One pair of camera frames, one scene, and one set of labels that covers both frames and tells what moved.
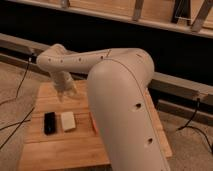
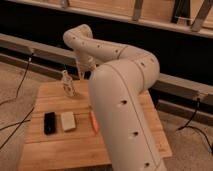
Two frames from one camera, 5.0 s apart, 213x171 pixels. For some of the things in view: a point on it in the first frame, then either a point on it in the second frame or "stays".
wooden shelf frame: (193, 15) stays
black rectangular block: (49, 123) stays
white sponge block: (68, 120) stays
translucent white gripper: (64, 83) → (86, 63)
